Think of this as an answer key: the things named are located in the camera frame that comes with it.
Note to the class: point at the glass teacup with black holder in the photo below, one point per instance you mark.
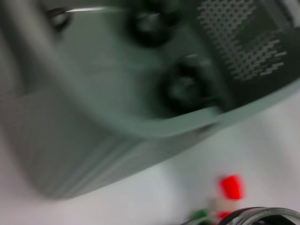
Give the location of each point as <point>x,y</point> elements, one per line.
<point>150,35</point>
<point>246,214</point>
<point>173,103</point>

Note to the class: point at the grey perforated storage basket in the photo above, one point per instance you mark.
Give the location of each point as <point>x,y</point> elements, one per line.
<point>70,140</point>

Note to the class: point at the orange wedge toy brick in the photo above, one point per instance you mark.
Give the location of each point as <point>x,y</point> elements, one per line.
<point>230,187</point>

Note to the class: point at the green toy brick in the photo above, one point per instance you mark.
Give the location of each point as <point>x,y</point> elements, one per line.
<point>200,213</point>

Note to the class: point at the small orange toy brick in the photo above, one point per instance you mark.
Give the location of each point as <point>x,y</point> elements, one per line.
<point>222,214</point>

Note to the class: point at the black clay teapot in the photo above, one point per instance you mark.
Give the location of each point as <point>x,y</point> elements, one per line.
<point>57,20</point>

